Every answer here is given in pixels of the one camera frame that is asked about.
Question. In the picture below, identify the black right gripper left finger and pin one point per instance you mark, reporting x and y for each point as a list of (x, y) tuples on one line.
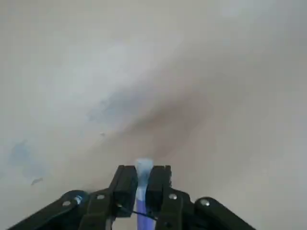
[(122, 189)]

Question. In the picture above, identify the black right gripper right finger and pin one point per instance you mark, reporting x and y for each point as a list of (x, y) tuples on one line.
[(158, 189)]

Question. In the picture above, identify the purple marker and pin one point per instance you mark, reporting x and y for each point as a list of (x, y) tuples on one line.
[(144, 191)]

